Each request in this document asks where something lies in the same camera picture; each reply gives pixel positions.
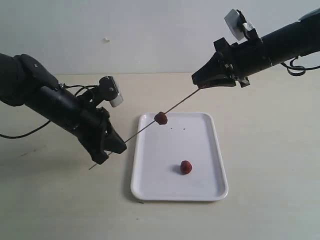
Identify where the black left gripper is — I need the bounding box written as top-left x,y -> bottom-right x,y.
71,98 -> 127,165

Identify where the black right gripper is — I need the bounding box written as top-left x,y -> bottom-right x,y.
191,29 -> 272,88

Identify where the thin metal skewer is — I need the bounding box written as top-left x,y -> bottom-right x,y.
88,88 -> 201,170

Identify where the dark brown meatball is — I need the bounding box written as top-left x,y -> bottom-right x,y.
154,111 -> 168,125

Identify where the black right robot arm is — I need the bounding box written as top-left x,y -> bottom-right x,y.
191,9 -> 320,89

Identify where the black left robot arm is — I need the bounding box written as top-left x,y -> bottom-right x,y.
0,54 -> 127,165

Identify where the white rectangular plastic tray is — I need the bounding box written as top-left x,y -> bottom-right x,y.
130,112 -> 229,202

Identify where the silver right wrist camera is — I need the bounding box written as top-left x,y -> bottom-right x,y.
224,9 -> 255,41

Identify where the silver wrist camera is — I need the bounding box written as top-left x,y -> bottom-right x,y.
98,75 -> 124,108
224,9 -> 255,41

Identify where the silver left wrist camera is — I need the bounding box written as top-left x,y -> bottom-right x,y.
98,75 -> 124,108

